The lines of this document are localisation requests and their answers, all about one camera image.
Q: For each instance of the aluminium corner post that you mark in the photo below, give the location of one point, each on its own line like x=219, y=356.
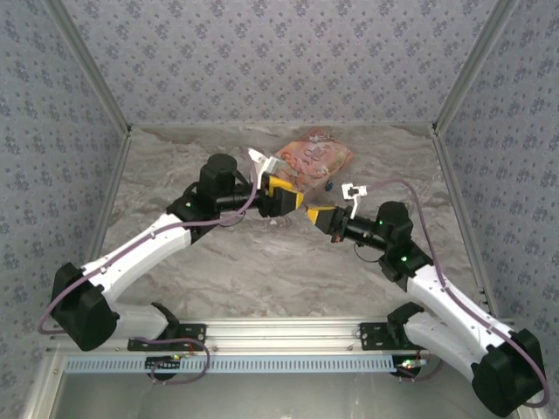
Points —
x=87, y=65
x=476, y=65

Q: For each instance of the black circuit board with LEDs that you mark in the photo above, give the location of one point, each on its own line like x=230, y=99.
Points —
x=409, y=366
x=163, y=363

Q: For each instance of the pink floral diary book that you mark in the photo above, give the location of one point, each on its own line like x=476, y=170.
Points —
x=319, y=153

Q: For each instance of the aluminium lower frame bar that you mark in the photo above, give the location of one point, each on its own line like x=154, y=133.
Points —
x=41, y=388

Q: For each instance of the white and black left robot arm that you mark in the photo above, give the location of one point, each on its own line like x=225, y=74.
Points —
x=131, y=262

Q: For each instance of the aluminium table side rail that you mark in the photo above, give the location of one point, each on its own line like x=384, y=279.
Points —
x=111, y=187
x=463, y=209

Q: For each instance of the aluminium mounting rail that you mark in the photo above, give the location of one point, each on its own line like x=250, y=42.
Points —
x=279, y=334

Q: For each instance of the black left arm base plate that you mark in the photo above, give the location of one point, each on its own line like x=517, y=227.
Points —
x=192, y=334

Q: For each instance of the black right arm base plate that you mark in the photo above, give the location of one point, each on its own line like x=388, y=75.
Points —
x=373, y=336

